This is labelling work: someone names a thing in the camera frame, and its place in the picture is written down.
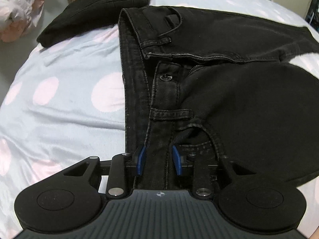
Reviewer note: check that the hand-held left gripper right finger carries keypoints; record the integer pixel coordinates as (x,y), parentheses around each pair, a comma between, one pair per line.
(177,161)

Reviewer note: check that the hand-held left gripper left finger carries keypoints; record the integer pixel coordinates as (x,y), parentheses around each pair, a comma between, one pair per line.
(141,159)

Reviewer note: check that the black jeans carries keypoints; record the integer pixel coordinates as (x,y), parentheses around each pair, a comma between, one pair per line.
(249,92)

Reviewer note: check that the bed with polka dot sheet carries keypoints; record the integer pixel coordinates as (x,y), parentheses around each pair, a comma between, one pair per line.
(62,62)

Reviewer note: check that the folded black pants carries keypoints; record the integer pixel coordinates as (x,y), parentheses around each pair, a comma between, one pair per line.
(94,12)

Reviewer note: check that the pink and white quilt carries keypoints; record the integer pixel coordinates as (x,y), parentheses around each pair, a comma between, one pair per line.
(17,12)

